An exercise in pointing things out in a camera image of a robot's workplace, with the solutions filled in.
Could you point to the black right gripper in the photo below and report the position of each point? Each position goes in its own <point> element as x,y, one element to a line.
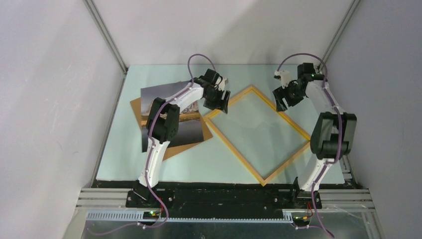
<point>280,93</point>

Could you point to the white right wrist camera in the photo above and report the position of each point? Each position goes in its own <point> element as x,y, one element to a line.
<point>285,78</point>

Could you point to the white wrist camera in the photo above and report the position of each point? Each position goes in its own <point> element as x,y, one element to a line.
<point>221,83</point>
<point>285,78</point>

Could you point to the left aluminium corner post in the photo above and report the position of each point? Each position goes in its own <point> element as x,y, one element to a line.
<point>105,33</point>

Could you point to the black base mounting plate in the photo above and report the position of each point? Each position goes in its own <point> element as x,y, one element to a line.
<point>222,200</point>

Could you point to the right aluminium corner post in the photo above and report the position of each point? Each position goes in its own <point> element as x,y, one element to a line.
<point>353,7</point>

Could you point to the aluminium corner post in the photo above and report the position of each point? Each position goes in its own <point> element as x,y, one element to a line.
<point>105,33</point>
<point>353,7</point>

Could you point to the right controller board with wires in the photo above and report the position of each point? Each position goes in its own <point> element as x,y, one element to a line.
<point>304,220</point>

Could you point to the controller board with wires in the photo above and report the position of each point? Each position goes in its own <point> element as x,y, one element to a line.
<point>152,214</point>
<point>304,220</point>

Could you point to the left controller board with wires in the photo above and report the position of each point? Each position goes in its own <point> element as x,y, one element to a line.
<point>152,214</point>

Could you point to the aluminium front rail frame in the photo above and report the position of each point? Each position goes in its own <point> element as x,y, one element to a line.
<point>351,200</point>

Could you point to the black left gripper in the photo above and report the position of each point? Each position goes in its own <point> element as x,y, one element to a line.
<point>222,104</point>

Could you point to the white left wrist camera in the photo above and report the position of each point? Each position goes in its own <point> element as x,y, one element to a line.
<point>221,83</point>

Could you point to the grey slotted cable duct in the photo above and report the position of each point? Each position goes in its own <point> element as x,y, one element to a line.
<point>139,216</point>

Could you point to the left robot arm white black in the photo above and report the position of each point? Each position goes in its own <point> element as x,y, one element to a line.
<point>163,123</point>

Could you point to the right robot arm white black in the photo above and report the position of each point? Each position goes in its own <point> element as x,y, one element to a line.
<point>333,133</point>

